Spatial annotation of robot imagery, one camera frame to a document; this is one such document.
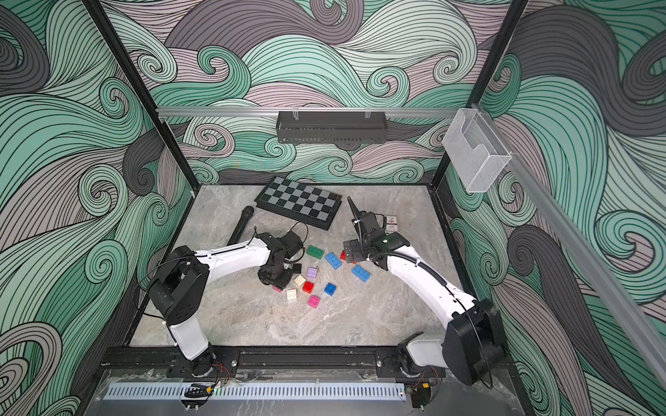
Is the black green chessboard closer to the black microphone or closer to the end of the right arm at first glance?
the black microphone

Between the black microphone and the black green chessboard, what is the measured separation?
55 millimetres

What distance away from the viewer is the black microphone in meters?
1.02

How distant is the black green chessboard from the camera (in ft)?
3.51
